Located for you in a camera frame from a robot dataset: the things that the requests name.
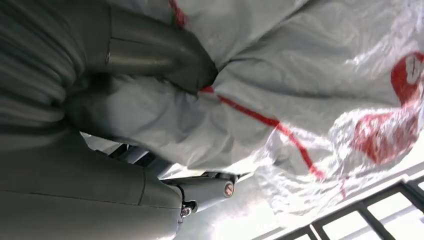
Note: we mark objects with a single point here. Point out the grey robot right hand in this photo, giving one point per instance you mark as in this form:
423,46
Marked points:
82,205

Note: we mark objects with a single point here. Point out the dark window frame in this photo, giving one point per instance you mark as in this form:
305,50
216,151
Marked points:
361,212

